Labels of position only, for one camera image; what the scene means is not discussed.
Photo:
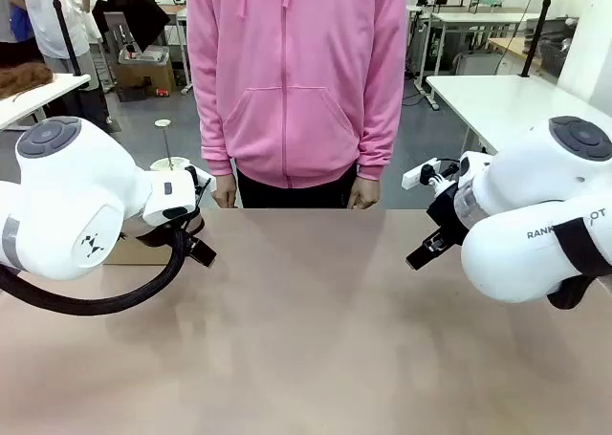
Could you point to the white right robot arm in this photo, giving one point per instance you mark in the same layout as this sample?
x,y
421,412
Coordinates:
x,y
516,205

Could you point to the brown cardboard cup carrier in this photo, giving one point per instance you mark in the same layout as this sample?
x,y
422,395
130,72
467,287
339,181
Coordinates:
x,y
138,256

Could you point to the person's right hand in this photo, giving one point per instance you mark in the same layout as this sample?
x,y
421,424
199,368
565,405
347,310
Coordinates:
x,y
225,193

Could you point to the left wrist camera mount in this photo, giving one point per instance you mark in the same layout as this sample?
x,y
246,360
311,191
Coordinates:
x,y
203,178

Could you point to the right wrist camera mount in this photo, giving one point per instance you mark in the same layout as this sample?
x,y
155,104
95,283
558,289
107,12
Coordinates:
x,y
413,177

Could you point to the grey mesh crate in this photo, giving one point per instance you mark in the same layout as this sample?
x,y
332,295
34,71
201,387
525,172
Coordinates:
x,y
557,48

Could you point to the cardboard box on floor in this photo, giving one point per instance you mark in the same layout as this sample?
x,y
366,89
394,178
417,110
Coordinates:
x,y
143,74

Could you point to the large white table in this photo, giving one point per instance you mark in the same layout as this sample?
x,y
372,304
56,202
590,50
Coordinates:
x,y
507,100

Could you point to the person in blue top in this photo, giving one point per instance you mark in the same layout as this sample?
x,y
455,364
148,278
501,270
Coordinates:
x,y
18,21

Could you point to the long white lab table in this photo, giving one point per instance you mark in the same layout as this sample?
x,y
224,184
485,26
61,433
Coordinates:
x,y
478,18

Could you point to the person's left hand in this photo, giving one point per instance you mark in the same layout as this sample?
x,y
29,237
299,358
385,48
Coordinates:
x,y
364,195

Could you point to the black tripod pole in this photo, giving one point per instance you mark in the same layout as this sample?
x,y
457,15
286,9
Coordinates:
x,y
64,28
539,28

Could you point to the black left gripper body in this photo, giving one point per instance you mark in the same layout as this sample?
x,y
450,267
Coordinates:
x,y
162,230

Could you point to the black hanging cloth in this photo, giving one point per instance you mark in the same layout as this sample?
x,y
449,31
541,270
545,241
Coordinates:
x,y
134,14

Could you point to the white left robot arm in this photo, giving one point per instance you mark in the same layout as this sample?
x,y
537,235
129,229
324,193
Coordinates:
x,y
72,191

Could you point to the white stand with thin rod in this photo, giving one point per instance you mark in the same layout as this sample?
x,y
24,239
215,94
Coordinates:
x,y
168,163

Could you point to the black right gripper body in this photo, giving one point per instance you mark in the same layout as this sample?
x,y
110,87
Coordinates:
x,y
444,212

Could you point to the person in white coat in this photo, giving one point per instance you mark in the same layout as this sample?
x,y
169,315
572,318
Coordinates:
x,y
52,24

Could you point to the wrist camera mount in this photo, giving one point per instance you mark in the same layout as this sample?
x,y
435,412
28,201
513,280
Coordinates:
x,y
413,177
203,178

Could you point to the brown furry cloth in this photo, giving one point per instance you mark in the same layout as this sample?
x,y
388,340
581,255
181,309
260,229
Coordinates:
x,y
21,79

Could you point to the person in pink hoodie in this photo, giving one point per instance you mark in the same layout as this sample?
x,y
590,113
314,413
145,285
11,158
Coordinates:
x,y
296,95

